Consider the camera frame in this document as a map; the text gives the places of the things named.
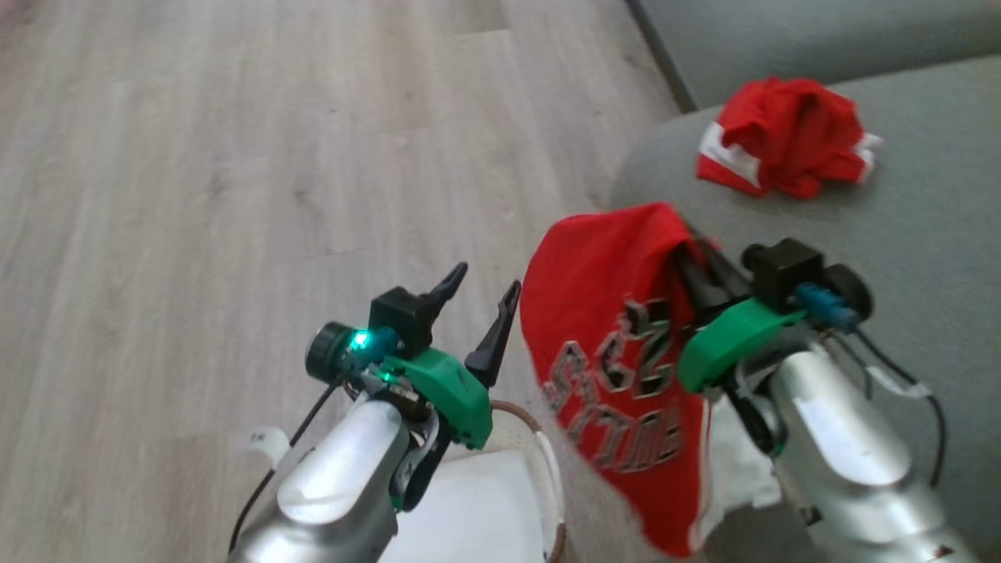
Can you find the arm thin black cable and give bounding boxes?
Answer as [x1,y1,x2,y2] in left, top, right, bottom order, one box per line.
[227,374,346,553]
[829,325,949,492]

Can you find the white cloth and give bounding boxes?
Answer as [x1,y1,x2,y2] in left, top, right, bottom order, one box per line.
[395,449,550,563]

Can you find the grey sofa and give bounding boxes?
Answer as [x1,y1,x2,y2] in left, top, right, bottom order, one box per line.
[610,55,1001,563]

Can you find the red basketball jersey with lettering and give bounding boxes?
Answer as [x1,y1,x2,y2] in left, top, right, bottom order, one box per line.
[519,202,784,558]

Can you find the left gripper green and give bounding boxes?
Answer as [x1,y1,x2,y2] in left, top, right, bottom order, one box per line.
[366,262,523,513]

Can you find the grey-green sofa seat cushion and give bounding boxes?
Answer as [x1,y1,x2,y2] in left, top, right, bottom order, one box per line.
[635,0,1001,109]

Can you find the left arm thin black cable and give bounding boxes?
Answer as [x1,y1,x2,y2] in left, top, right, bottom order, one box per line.
[227,374,346,553]

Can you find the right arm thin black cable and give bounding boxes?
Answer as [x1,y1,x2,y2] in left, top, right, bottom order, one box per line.
[829,325,949,492]

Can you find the red shorts with white stripes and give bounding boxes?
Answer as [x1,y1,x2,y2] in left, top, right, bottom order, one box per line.
[695,76,886,199]

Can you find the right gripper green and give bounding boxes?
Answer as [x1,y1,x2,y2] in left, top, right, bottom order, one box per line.
[673,241,808,395]

